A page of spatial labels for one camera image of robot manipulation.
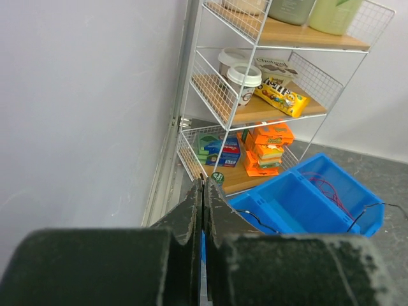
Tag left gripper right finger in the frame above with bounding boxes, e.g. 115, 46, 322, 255
203, 178, 392, 305

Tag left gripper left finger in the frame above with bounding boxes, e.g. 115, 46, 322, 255
1, 180, 203, 305

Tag red cable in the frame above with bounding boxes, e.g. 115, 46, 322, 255
301, 171, 356, 221

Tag black cable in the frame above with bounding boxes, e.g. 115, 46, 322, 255
234, 202, 408, 235

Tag blue three-compartment bin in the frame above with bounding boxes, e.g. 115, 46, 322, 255
228, 153, 385, 238

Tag blue green box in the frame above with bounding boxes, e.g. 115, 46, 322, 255
194, 133, 241, 168

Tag orange snack packets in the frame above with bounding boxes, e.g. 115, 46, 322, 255
237, 122, 295, 177

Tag yellow snack bag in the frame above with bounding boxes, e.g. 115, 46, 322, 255
254, 78, 310, 118

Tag white lidded cup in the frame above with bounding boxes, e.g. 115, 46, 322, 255
226, 63, 262, 106
218, 48, 249, 78

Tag white yoghurt tub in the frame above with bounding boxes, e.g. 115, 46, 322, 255
254, 57, 298, 86

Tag grey-green bottle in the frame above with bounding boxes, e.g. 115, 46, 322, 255
268, 0, 316, 26

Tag light green bottle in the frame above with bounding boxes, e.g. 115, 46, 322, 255
308, 0, 363, 36

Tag white wire wooden shelf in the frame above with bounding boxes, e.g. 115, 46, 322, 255
177, 1, 395, 195

